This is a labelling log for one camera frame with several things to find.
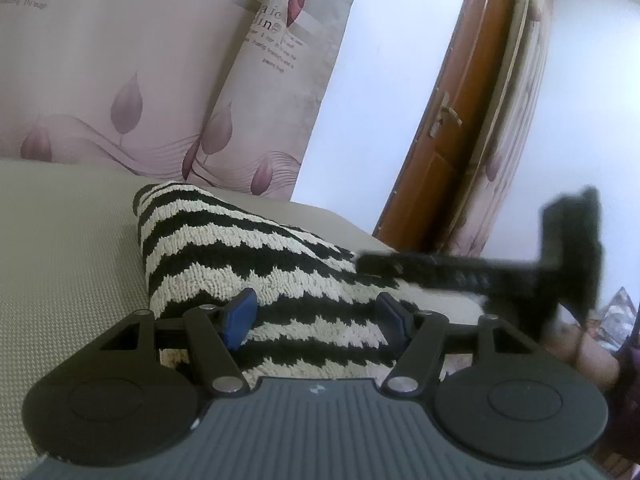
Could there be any black white striped knit sweater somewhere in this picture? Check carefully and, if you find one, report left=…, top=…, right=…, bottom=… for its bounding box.
left=132, top=182, right=480, bottom=384

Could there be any person's right hand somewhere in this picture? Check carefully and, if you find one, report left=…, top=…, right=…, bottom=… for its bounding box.
left=541, top=322, right=620, bottom=391

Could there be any brown wooden door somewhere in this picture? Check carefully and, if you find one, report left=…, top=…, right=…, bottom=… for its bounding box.
left=374, top=0, right=515, bottom=252

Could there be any pink leaf print curtain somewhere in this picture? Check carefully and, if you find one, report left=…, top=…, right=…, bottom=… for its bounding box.
left=1, top=0, right=354, bottom=200

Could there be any metal door handle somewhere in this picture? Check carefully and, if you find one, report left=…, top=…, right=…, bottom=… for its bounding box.
left=428, top=91, right=463, bottom=139

